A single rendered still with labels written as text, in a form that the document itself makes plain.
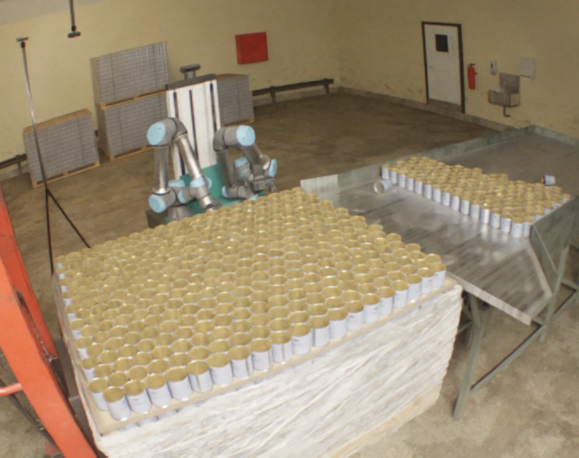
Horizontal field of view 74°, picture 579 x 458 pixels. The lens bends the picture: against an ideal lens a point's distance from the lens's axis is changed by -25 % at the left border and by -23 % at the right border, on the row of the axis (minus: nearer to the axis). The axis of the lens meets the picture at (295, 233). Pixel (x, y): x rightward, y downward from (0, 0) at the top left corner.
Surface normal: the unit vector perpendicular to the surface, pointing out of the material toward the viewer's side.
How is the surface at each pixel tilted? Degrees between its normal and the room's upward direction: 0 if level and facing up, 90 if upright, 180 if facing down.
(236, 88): 91
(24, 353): 90
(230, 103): 91
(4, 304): 90
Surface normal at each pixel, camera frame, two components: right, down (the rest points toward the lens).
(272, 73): 0.54, 0.33
